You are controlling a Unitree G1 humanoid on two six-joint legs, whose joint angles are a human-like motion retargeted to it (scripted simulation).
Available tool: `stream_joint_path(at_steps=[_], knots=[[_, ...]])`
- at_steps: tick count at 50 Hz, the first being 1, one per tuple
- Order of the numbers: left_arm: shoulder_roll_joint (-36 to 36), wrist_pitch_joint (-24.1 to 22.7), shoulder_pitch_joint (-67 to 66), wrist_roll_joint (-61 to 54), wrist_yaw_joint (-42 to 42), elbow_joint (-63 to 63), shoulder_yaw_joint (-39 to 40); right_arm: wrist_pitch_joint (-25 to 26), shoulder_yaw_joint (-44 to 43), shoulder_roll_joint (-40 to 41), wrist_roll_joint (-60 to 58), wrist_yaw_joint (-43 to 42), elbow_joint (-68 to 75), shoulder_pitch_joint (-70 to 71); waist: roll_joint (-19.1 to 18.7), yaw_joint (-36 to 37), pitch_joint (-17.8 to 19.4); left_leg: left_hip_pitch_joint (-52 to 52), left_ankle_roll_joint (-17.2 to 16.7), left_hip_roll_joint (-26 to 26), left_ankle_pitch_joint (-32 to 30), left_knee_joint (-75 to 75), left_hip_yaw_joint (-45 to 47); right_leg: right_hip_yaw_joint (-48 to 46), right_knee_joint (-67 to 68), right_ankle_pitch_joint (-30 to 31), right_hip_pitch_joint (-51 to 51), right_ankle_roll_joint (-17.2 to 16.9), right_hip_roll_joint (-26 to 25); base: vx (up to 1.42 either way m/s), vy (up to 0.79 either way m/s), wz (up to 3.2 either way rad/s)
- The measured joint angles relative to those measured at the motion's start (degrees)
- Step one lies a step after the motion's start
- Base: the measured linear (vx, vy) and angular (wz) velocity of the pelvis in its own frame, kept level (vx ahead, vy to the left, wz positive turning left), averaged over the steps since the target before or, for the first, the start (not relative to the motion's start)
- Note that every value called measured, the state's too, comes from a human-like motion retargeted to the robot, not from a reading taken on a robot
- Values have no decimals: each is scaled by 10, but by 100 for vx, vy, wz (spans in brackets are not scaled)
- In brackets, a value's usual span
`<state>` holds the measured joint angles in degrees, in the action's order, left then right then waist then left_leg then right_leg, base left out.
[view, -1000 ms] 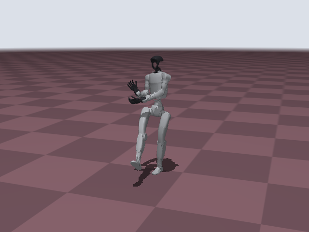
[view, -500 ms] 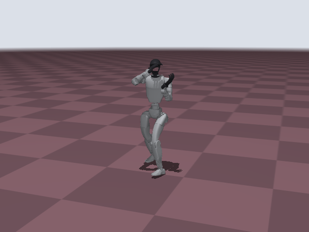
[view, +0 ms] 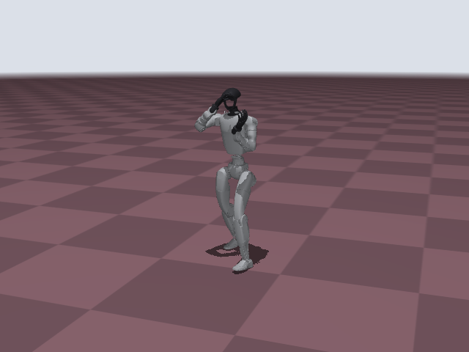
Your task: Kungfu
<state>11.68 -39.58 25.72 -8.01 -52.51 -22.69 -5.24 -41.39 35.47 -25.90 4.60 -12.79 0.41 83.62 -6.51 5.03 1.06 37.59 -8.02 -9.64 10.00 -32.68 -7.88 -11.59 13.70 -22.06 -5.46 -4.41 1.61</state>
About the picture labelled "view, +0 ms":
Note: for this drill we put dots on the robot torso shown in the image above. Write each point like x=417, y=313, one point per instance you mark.
x=237, y=166

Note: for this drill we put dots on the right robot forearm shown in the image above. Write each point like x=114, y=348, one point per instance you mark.
x=206, y=117

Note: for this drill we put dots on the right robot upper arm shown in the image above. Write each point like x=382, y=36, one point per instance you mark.
x=214, y=120

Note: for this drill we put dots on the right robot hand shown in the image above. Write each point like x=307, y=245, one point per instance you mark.
x=219, y=102

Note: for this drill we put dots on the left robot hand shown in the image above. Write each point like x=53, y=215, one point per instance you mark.
x=241, y=122

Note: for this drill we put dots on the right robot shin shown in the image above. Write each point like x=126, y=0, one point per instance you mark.
x=230, y=224

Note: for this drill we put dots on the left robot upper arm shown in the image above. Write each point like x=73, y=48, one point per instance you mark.
x=251, y=123

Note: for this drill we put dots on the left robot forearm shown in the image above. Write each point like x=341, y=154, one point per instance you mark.
x=244, y=143

